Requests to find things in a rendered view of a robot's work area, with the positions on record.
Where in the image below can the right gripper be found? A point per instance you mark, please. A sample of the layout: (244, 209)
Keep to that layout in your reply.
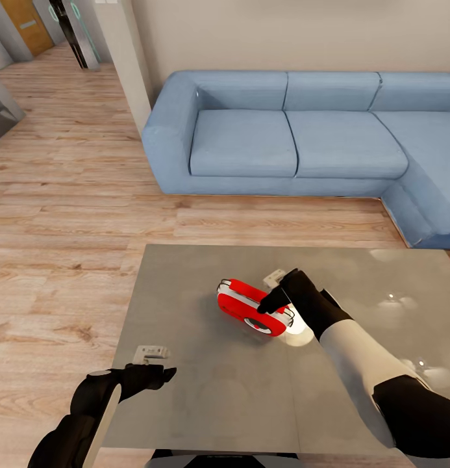
(271, 303)

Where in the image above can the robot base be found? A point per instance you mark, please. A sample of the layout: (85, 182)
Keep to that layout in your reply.
(162, 458)

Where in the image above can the coffee table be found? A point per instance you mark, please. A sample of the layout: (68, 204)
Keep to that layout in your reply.
(238, 389)

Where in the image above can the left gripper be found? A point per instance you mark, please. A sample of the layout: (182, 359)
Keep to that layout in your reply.
(150, 376)

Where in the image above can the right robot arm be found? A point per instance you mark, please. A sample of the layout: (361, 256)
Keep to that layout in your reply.
(396, 405)

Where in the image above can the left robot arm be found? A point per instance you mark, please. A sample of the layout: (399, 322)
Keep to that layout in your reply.
(77, 439)

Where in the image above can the radio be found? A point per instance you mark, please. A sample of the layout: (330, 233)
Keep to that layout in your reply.
(241, 301)

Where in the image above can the sofa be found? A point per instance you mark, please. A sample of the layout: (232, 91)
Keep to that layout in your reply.
(310, 134)

